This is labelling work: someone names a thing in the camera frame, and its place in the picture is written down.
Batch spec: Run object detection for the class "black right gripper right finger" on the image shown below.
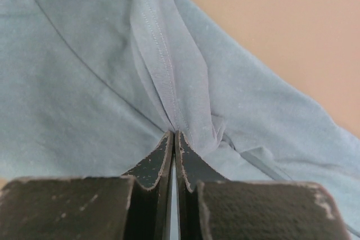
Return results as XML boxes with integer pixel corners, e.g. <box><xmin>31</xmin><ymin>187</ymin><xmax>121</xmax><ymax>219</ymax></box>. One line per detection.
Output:
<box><xmin>174</xmin><ymin>132</ymin><xmax>349</xmax><ymax>239</ymax></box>

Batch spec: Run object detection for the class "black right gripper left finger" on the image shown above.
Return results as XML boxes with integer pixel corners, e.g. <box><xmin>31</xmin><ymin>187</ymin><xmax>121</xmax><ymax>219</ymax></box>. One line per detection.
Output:
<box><xmin>1</xmin><ymin>132</ymin><xmax>173</xmax><ymax>239</ymax></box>

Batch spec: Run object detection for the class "blue-grey t-shirt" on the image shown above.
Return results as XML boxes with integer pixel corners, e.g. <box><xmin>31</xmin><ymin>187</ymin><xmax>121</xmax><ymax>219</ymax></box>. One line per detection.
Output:
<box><xmin>1</xmin><ymin>0</ymin><xmax>359</xmax><ymax>239</ymax></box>

